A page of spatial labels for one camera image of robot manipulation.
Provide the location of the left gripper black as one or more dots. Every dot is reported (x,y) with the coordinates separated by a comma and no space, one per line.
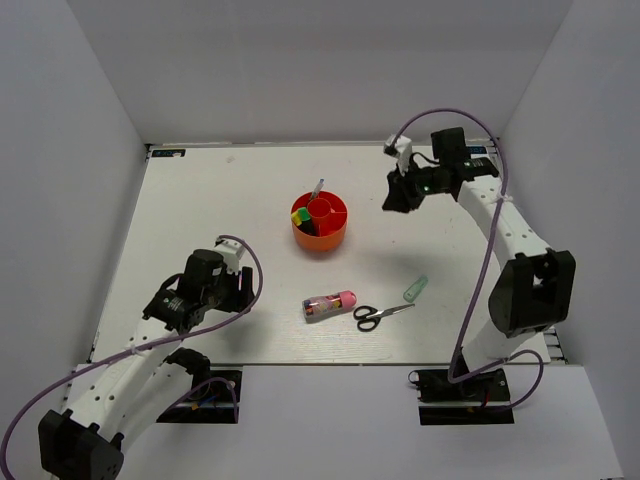
(239,296)

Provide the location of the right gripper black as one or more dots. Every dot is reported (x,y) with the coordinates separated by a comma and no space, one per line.
(400,198)

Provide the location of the green black highlighter marker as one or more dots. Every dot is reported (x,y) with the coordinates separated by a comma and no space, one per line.
(301,218)

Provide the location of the blue pen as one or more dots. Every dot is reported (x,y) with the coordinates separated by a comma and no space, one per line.
(315,193)

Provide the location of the green correction tape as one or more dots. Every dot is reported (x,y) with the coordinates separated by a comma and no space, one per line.
(415,289)

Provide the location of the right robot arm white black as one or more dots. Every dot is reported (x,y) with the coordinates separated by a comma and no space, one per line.
(533,290)

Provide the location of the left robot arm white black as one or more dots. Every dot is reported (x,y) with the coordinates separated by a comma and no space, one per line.
(89,438)

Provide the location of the pink capped eraser bottle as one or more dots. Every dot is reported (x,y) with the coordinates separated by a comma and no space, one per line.
(319,308)

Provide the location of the orange round organizer container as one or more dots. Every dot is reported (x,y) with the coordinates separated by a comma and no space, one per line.
(330,228)

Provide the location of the left blue label sticker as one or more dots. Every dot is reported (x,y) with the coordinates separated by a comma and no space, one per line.
(168,153)

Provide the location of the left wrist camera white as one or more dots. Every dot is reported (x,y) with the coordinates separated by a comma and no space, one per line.
(232,252)

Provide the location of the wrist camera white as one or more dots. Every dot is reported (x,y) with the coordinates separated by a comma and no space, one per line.
(399,148)
(232,252)

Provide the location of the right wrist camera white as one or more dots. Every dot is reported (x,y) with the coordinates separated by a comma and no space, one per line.
(399,148)

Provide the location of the black handled scissors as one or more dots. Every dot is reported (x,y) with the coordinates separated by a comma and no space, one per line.
(368,318)

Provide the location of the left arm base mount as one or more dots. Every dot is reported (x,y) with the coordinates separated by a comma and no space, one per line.
(215,403)

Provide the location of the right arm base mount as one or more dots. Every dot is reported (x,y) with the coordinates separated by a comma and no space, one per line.
(482,400)

